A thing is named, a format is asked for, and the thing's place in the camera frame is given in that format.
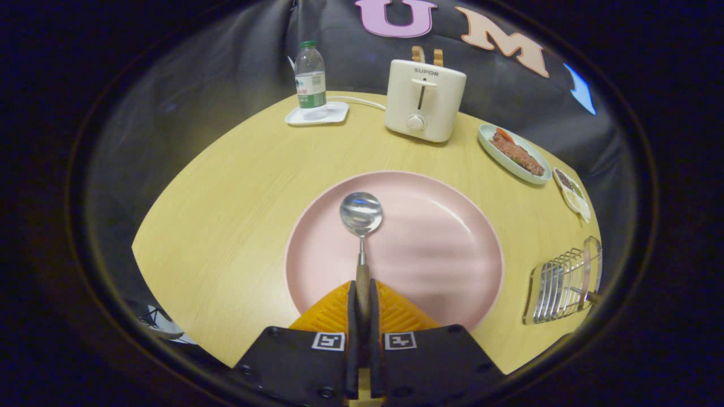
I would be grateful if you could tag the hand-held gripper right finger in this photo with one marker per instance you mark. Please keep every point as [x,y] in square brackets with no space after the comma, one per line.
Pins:
[375,350]

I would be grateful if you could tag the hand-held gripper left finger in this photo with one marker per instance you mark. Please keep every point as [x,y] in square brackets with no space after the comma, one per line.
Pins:
[352,350]

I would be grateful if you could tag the pink round plate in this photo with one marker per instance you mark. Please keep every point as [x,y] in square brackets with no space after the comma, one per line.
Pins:
[430,254]

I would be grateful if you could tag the white object with dark lines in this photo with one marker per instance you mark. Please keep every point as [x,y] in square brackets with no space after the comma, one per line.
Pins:
[167,327]

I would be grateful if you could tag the pale green plate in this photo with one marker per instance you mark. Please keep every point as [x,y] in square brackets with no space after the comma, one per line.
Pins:
[498,155]

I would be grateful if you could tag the white square coaster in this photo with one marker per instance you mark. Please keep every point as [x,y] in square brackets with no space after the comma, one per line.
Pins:
[334,113]

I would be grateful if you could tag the brown meat slices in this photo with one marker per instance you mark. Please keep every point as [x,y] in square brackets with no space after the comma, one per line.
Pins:
[517,152]

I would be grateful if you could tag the white toaster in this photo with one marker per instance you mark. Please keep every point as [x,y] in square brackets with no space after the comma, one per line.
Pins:
[435,113]

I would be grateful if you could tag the white divided grain dish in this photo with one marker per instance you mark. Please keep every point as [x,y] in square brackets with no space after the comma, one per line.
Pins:
[577,200]

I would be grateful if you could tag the red vegetable slice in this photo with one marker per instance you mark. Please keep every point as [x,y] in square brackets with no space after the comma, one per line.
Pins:
[504,134]

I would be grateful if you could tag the clear plastic water bottle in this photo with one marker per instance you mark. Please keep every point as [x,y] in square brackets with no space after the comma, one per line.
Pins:
[310,79]

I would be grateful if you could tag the toasted bread slice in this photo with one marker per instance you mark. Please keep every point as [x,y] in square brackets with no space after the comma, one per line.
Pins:
[438,57]
[418,55]

